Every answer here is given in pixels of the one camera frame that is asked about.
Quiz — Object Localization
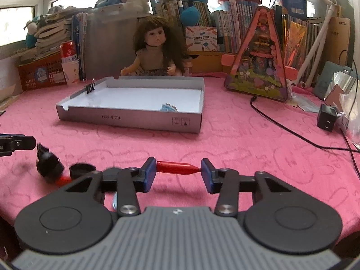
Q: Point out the wooden drawer organizer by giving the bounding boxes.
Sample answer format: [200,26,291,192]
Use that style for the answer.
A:
[188,51,234,74]

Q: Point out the small brown jar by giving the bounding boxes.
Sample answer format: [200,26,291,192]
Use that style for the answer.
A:
[182,57,193,77]

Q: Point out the white pipe frame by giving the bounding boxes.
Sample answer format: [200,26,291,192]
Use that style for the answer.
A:
[292,0,342,89]

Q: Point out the small blue plush toy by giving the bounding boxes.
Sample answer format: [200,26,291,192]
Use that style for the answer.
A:
[95,0,123,8]

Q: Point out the orange plastic crate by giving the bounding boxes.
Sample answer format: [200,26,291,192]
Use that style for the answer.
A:
[17,52,68,91]

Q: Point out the blue upright folders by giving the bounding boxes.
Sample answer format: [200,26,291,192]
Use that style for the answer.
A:
[72,13,88,81]

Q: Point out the black binder clip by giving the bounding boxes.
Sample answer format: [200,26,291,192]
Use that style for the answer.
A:
[84,78,96,95]

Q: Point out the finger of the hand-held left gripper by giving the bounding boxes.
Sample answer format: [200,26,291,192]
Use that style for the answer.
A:
[0,133,36,158]

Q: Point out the row of upright books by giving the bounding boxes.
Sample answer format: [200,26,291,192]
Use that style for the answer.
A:
[149,0,284,54]

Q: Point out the pink triangular toy playset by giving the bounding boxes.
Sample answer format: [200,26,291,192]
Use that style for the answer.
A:
[222,6,300,103]

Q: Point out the pink rabbit-print tablecloth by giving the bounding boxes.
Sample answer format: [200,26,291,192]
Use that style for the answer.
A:
[0,72,360,259]

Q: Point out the red soda can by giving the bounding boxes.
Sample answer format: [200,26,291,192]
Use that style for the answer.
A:
[60,41,78,64]

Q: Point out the teal notebook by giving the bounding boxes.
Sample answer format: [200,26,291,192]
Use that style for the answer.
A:
[313,60,346,100]

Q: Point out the silver plastic bag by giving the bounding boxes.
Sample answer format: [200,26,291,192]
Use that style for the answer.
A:
[323,70,360,149]

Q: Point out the thin paper booklets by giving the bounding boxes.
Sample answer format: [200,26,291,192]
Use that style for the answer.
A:
[0,94,21,111]

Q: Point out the black round cap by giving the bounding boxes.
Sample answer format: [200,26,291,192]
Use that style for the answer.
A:
[69,163,96,179]
[36,143,65,184]

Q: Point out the grey plastic storage box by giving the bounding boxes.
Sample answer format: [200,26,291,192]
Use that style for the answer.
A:
[84,1,152,81]

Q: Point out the black power cable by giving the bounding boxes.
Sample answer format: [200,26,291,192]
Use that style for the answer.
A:
[250,96,360,154]

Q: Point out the stack of flat books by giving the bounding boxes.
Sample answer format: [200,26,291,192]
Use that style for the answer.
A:
[35,6,74,59]

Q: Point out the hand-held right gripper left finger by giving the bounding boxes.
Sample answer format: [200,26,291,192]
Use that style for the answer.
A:
[65,156,157,217]

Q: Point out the colourful printed cardboard box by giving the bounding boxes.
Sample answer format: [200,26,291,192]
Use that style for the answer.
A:
[186,27,218,52]

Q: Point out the clear plastic packet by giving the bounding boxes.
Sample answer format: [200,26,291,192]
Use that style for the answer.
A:
[292,93,321,113]

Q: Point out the gold foil packets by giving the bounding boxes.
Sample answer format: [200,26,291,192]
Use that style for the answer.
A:
[283,17,308,71]

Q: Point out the white paper cup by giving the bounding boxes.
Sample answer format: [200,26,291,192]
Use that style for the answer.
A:
[61,60,81,85]

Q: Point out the brown-haired baby doll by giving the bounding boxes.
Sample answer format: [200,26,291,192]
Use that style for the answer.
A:
[120,16,187,78]

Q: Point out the thin black cable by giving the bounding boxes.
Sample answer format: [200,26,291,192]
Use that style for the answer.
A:
[341,128,360,180]

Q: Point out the blue and white plush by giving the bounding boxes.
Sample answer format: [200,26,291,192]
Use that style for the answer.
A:
[25,20,38,48]

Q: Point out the black power adapter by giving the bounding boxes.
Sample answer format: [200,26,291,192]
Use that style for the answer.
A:
[317,103,339,132]

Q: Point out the grey cardboard tray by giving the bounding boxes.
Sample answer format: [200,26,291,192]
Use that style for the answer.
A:
[55,76,205,134]

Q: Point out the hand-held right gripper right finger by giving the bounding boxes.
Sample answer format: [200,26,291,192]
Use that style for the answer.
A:
[200,158,293,217]

